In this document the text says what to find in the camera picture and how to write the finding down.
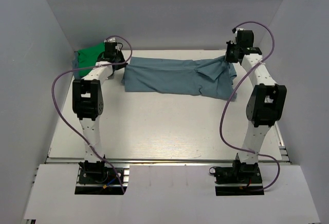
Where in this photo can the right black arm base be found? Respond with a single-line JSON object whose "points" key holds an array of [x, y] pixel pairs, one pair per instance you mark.
{"points": [[240, 179]]}

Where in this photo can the folded blue-grey t-shirt underneath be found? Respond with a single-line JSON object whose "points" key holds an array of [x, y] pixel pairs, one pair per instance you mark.
{"points": [[75, 62]]}

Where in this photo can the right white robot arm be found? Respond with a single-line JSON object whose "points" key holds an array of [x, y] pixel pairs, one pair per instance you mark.
{"points": [[265, 105]]}

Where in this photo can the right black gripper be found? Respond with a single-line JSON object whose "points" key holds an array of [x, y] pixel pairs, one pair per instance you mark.
{"points": [[228, 57]]}

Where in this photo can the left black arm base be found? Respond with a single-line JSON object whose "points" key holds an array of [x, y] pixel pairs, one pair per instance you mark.
{"points": [[98, 178]]}

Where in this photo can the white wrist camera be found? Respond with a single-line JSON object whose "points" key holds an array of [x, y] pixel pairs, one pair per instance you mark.
{"points": [[111, 39], [234, 31]]}

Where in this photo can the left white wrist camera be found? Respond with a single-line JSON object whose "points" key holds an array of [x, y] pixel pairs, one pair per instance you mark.
{"points": [[111, 39]]}

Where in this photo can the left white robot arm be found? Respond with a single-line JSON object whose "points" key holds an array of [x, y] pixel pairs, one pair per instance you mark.
{"points": [[87, 98]]}

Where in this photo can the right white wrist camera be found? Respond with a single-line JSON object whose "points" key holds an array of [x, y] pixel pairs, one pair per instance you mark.
{"points": [[234, 31]]}

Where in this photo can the folded green t-shirt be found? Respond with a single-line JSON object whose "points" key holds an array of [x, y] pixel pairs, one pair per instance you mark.
{"points": [[87, 57]]}

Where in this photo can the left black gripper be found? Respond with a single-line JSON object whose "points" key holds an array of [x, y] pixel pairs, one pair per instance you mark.
{"points": [[123, 63]]}

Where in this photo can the blue-grey t-shirt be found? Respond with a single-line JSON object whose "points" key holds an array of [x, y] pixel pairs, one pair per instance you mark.
{"points": [[208, 77]]}

